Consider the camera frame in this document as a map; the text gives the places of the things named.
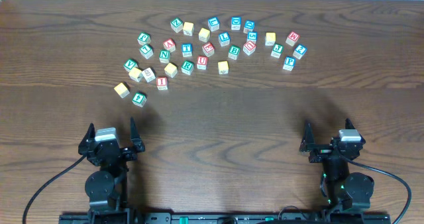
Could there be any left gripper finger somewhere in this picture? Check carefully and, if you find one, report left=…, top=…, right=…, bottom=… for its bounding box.
left=84, top=123, right=95, bottom=144
left=131, top=117, right=143, bottom=148

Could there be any green N block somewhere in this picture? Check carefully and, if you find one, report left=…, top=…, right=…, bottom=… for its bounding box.
left=159, top=50, right=170, bottom=64

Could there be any red E block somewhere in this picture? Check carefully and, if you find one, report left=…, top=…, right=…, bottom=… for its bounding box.
left=202, top=42, right=215, bottom=57

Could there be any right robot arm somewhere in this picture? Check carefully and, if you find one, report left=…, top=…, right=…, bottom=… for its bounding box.
left=299, top=119, right=374, bottom=223

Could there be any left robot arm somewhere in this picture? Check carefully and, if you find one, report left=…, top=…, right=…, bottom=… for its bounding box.
left=78, top=119, right=145, bottom=223

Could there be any green 4 block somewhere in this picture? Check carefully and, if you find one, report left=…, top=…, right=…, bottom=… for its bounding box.
left=132, top=92, right=146, bottom=107

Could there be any yellow block far left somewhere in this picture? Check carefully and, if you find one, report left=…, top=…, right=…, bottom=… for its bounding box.
left=114, top=82, right=130, bottom=98

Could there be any red I block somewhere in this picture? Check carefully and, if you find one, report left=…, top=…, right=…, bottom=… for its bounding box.
left=156, top=77, right=168, bottom=90

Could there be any yellow block beside V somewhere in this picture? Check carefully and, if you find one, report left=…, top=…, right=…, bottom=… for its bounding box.
left=129, top=67, right=144, bottom=82

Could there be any plain picture block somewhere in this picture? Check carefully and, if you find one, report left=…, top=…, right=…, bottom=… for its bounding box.
left=142, top=68, right=156, bottom=83

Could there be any green V block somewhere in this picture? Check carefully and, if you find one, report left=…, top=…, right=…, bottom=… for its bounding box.
left=123, top=58, right=138, bottom=72

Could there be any yellow block centre left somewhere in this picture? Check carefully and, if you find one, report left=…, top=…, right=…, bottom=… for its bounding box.
left=164, top=62, right=178, bottom=78

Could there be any blue P block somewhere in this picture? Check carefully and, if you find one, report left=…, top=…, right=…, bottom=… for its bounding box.
left=283, top=56, right=295, bottom=71

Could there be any blue 2 block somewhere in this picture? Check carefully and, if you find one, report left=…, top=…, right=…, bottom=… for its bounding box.
left=293, top=44, right=307, bottom=60

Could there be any green R block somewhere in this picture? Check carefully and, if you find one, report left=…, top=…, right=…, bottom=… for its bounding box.
left=181, top=60, right=194, bottom=76

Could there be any green J block right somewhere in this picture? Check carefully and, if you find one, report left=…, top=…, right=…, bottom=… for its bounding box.
left=270, top=43, right=284, bottom=58

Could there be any green j block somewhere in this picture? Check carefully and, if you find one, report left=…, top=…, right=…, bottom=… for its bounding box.
left=137, top=32, right=151, bottom=46
left=270, top=43, right=284, bottom=58

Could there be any red A block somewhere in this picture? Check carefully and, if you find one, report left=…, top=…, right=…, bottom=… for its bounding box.
left=163, top=38, right=176, bottom=52

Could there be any green J block left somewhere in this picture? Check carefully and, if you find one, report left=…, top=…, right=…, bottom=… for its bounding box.
left=137, top=32, right=151, bottom=46

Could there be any red M block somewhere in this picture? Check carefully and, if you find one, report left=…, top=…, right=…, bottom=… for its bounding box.
left=286, top=31, right=300, bottom=46

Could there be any blue T block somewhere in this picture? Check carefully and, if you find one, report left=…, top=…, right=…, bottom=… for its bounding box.
left=182, top=43, right=193, bottom=58

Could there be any red U block tilted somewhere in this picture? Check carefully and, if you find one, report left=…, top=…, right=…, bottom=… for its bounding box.
left=243, top=40, right=256, bottom=56

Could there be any yellow K block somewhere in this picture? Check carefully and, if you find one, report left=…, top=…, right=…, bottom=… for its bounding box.
left=265, top=32, right=276, bottom=46

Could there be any yellow S block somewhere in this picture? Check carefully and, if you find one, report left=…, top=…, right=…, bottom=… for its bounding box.
left=218, top=61, right=229, bottom=74

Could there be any green B block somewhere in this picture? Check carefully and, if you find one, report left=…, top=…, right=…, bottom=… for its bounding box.
left=228, top=45, right=240, bottom=60

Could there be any blue 5 block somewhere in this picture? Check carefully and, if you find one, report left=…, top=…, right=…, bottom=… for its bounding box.
left=246, top=31, right=258, bottom=44

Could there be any green Z block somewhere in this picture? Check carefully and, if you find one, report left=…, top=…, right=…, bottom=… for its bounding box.
left=170, top=17, right=184, bottom=33

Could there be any yellow block top row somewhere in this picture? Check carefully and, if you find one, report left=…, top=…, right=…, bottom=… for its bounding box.
left=183, top=22, right=194, bottom=36

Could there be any yellow Q block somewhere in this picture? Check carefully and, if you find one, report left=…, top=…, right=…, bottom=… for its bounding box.
left=198, top=28, right=211, bottom=42

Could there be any blue D block tilted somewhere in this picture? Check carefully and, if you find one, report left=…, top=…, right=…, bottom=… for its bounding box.
left=243, top=20, right=255, bottom=34

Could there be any right black cable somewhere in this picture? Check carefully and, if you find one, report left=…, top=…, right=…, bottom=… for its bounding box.
left=334, top=147, right=413, bottom=224

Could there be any black cable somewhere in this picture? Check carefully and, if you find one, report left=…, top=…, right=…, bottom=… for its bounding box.
left=334, top=147, right=413, bottom=224
left=21, top=154, right=87, bottom=224

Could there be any left black cable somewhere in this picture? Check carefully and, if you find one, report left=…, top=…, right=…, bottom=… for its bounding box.
left=21, top=154, right=87, bottom=224

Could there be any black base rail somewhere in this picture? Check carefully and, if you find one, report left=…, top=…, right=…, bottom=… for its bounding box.
left=58, top=213, right=390, bottom=224

